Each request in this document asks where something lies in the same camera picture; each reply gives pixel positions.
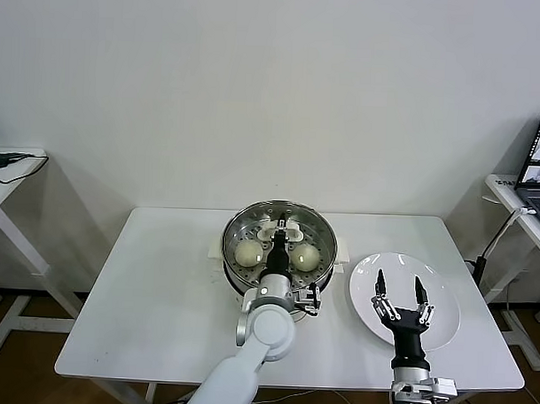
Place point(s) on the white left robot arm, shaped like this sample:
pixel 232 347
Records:
pixel 265 330

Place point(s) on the white steamed baozi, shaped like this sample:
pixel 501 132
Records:
pixel 305 257
pixel 249 255

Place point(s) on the white table leg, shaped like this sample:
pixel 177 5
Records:
pixel 150 393

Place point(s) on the dark open laptop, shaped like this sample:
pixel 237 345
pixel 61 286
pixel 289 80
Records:
pixel 538 193

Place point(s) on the white round plate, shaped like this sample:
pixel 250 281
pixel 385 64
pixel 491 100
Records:
pixel 444 283

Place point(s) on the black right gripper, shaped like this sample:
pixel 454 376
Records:
pixel 407 333

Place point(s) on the steel steamer basket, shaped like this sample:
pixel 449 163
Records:
pixel 325 275

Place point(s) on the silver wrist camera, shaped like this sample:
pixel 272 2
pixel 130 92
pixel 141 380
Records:
pixel 308 299
pixel 443 387

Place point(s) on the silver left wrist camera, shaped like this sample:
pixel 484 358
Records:
pixel 308 299

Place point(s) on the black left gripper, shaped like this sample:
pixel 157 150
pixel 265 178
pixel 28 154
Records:
pixel 277 260

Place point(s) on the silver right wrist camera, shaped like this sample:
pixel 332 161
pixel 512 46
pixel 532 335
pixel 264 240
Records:
pixel 443 387

